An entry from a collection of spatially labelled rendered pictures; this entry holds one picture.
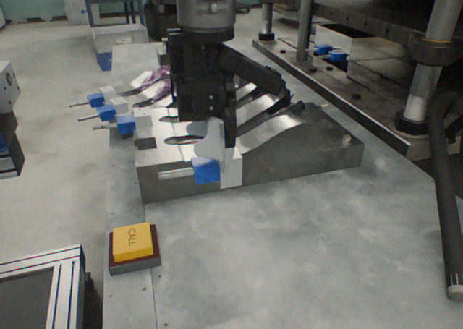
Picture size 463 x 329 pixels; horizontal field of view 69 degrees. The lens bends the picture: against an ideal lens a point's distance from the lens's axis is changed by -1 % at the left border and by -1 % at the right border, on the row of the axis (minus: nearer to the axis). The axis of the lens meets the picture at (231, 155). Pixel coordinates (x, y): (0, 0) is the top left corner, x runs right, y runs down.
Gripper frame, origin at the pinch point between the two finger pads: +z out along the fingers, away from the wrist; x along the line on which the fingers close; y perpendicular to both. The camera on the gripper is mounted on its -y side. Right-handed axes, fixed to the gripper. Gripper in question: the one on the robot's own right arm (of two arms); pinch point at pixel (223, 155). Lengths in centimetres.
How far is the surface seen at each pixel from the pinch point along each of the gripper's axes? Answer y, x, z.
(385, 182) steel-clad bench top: -37.4, -2.8, 14.8
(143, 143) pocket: 12.3, -21.0, 7.2
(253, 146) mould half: -9.0, -10.6, 5.5
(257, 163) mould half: -10.0, -10.0, 9.5
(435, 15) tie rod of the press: -60, -24, -16
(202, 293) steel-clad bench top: 6.9, 13.3, 15.0
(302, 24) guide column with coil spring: -63, -98, 0
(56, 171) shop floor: 70, -162, 95
